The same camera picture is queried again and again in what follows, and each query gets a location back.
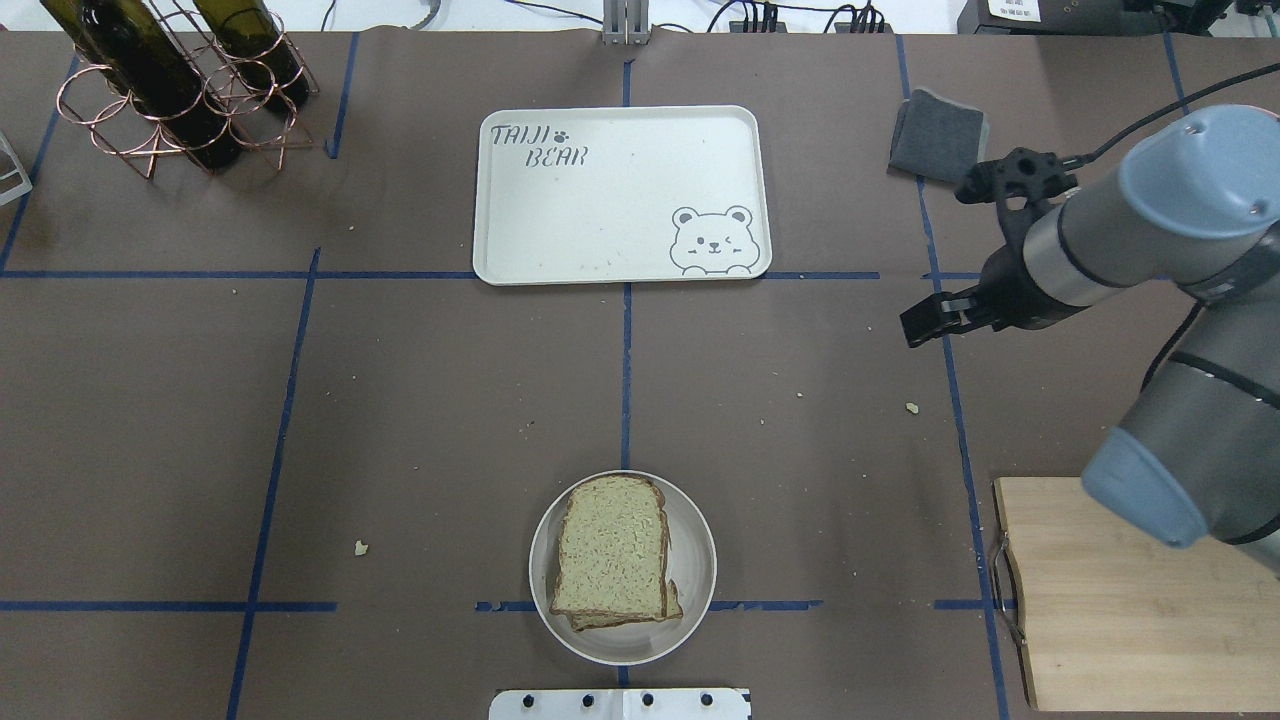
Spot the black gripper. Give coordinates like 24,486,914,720
899,147,1083,348

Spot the bread slice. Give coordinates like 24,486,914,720
568,580,684,632
550,474,669,628

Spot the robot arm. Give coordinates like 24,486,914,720
900,104,1279,571

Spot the cream bear serving tray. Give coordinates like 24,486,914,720
472,105,773,286

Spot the folded grey cloth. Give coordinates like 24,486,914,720
888,87,989,184

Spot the wooden cutting board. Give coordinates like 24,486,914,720
995,477,1279,714

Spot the dark green wine bottle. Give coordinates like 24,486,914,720
40,1,242,170

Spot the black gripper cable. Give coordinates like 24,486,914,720
1060,61,1280,170

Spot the aluminium frame post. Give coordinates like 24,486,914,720
602,0,652,46

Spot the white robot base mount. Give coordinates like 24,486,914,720
488,687,753,719

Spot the copper wire bottle rack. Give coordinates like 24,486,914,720
56,1,319,179

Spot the white wire dish rack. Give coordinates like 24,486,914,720
0,132,35,206

